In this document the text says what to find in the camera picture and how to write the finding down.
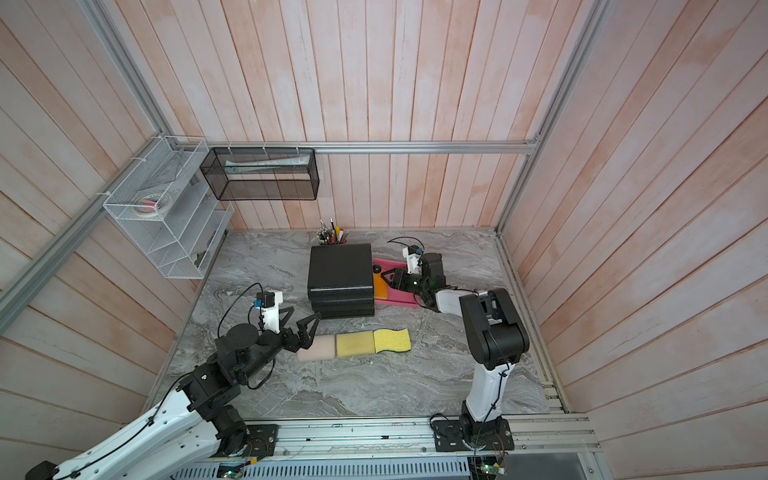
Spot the orange and yellow sponge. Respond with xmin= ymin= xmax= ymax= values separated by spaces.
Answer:
xmin=373 ymin=273 xmax=389 ymax=301

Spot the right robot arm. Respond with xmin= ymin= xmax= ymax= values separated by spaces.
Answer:
xmin=373 ymin=249 xmax=530 ymax=452

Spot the black mesh wall basket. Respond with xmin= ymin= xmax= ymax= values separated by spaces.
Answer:
xmin=200 ymin=146 xmax=320 ymax=201

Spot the white foam sponge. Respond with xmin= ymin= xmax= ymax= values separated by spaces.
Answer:
xmin=297 ymin=335 xmax=336 ymax=362

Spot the white wire wall shelf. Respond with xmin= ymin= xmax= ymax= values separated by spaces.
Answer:
xmin=104 ymin=136 xmax=234 ymax=280

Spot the black drawer cabinet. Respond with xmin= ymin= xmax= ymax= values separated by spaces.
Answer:
xmin=307 ymin=243 xmax=375 ymax=319

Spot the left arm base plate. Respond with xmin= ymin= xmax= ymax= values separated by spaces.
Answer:
xmin=228 ymin=424 xmax=279 ymax=460

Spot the tape roll on shelf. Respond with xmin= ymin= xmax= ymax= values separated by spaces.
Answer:
xmin=131 ymin=193 xmax=162 ymax=218

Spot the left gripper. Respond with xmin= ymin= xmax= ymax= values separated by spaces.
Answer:
xmin=237 ymin=305 xmax=322 ymax=383

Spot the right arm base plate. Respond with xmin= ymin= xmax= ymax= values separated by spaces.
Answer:
xmin=429 ymin=417 xmax=515 ymax=453

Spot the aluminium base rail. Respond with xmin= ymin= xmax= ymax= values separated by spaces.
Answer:
xmin=247 ymin=414 xmax=601 ymax=461

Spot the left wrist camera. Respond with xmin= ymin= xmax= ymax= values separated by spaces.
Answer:
xmin=253 ymin=291 xmax=284 ymax=333

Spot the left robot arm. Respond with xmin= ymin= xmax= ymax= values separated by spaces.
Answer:
xmin=25 ymin=307 xmax=320 ymax=479

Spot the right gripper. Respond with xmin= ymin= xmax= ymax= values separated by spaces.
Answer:
xmin=381 ymin=268 xmax=430 ymax=296

